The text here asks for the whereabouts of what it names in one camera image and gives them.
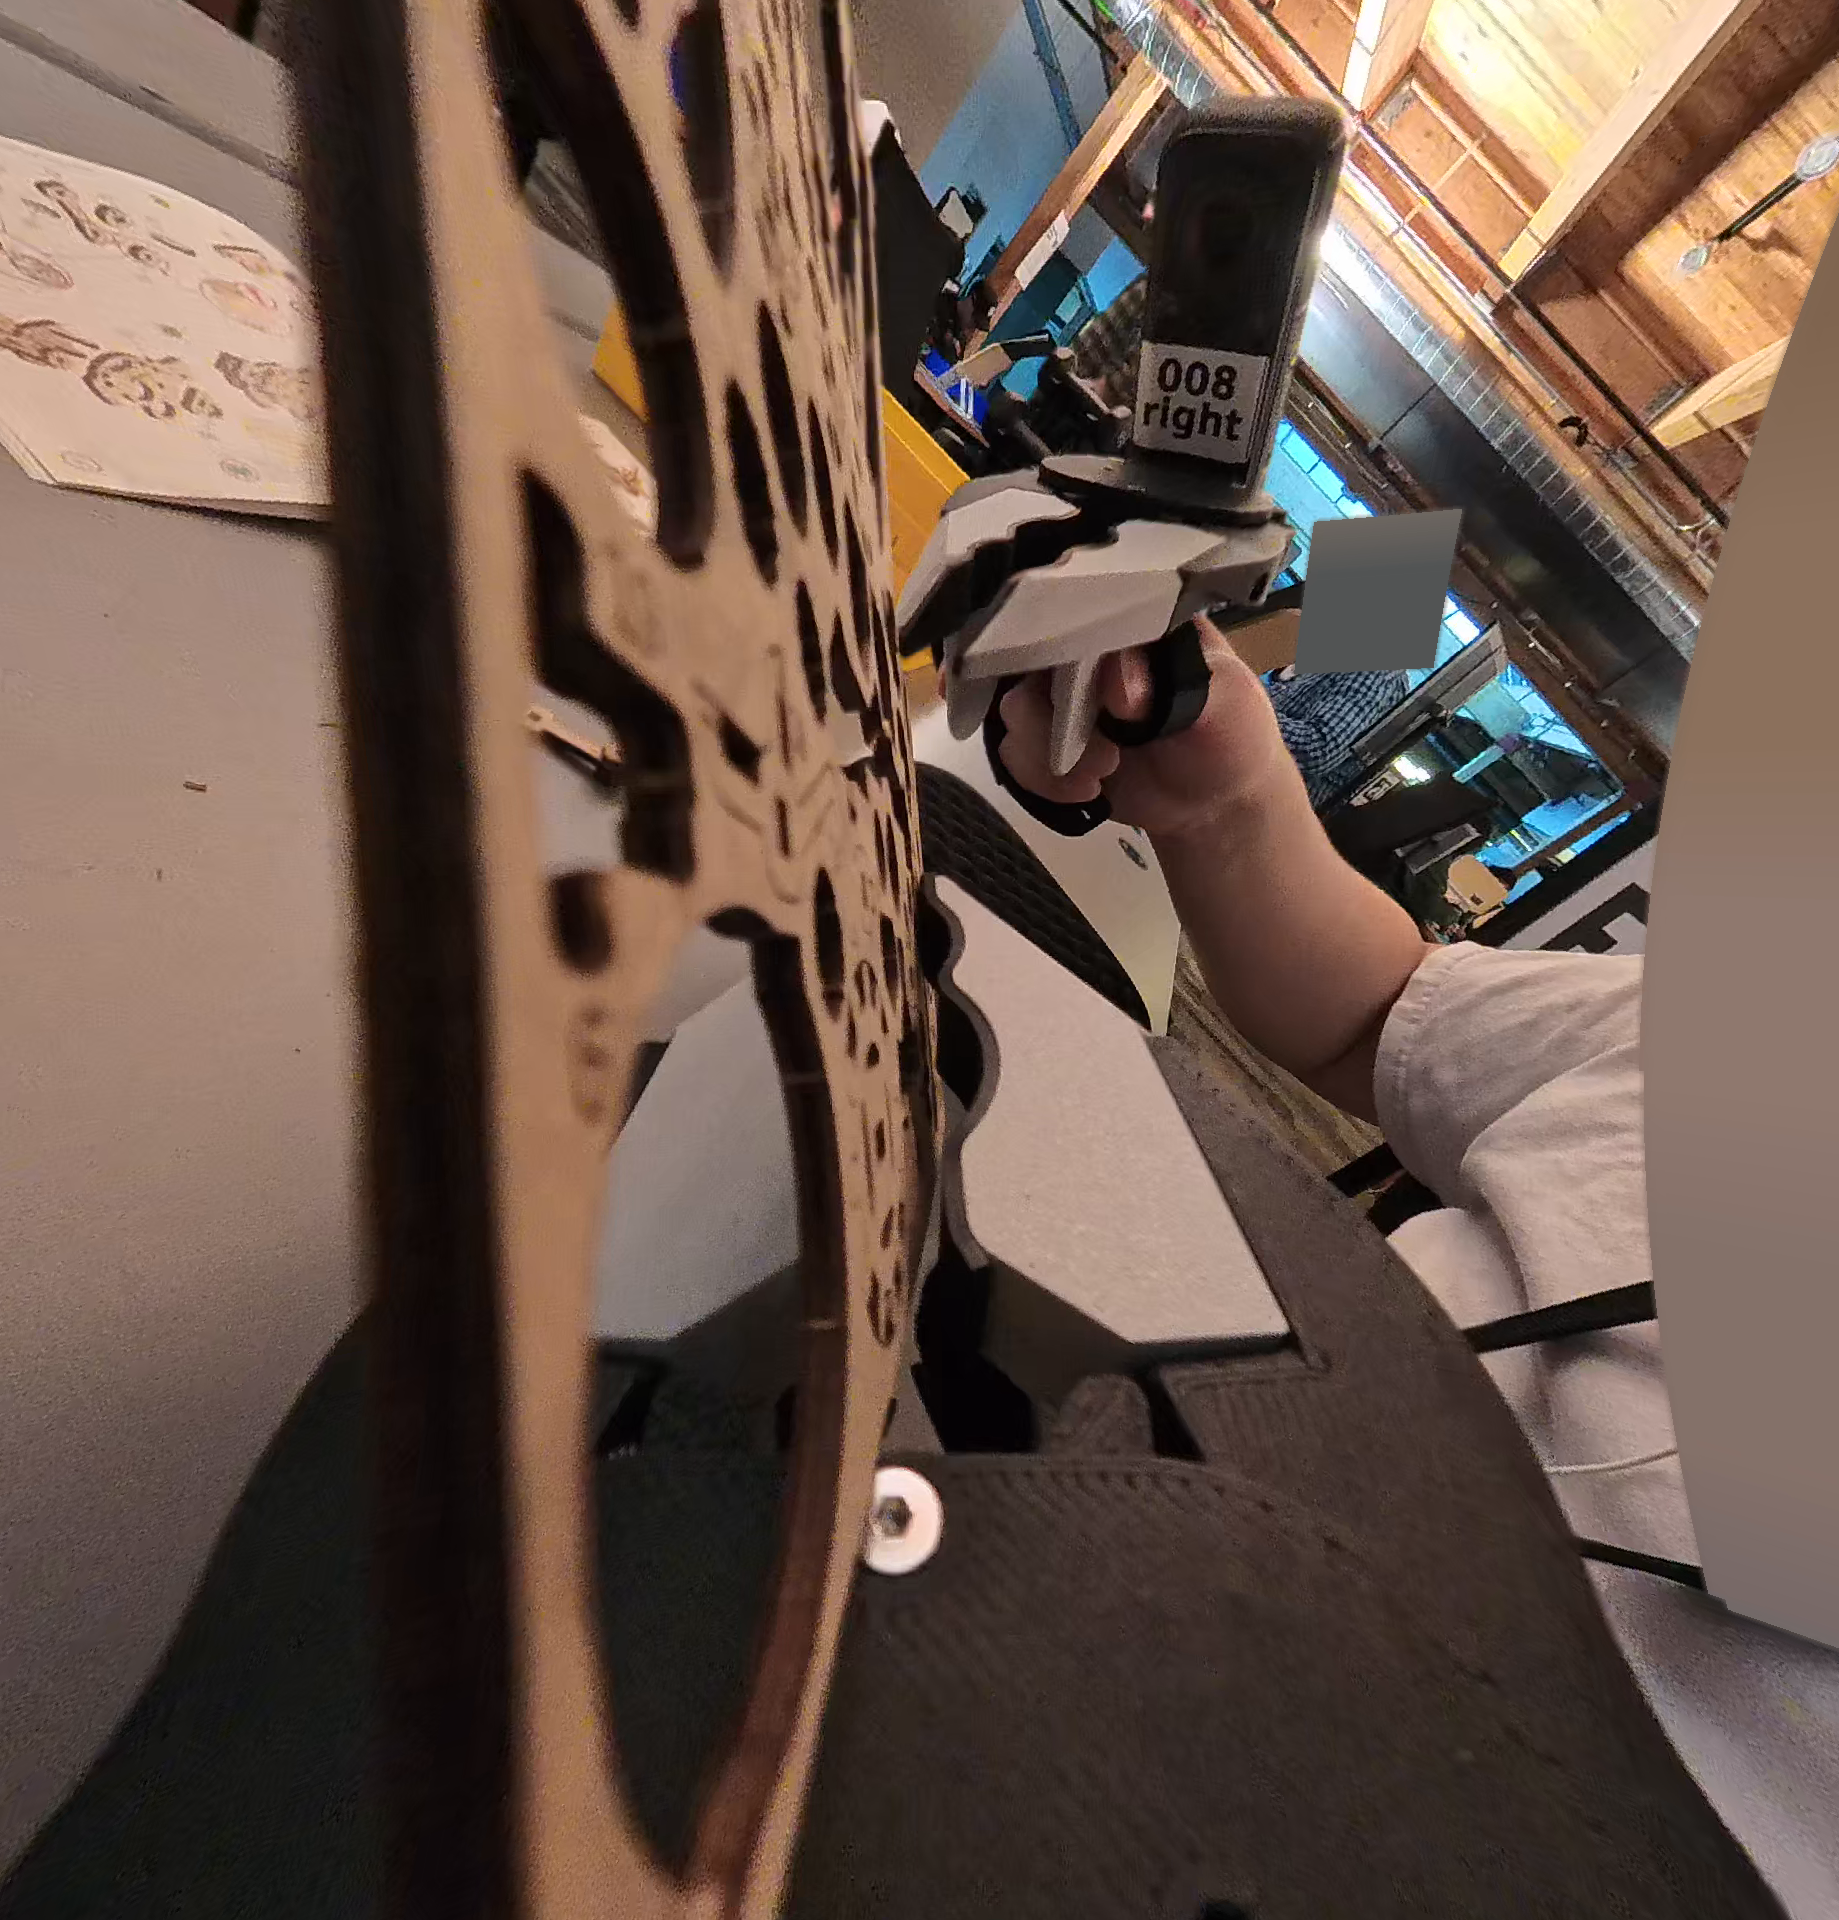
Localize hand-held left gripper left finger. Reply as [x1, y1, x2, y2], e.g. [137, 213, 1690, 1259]
[596, 958, 809, 1343]

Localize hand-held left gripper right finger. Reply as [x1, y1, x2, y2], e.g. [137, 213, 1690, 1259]
[919, 876, 1293, 1404]

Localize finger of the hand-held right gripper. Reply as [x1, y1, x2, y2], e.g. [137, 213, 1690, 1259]
[898, 473, 1111, 656]
[943, 524, 1195, 709]

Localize laser-cut wooden parts sheet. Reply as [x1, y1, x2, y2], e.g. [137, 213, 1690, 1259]
[284, 0, 950, 1920]

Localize person's right forearm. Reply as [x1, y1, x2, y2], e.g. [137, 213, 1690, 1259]
[1141, 765, 1439, 1118]

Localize person's right hand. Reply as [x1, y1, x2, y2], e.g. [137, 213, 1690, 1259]
[994, 649, 1320, 844]

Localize yellow plastic bin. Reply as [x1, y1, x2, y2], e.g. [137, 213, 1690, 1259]
[590, 299, 980, 608]

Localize framed marker sign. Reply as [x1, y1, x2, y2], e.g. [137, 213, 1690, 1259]
[1476, 884, 1654, 961]

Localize illustrated instruction booklet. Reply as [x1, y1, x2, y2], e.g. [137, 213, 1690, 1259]
[0, 125, 332, 524]

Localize metal ventilation duct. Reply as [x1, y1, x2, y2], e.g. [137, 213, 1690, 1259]
[1099, 0, 1717, 631]

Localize black strap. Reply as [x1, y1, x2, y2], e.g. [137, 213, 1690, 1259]
[1333, 1137, 1707, 1596]

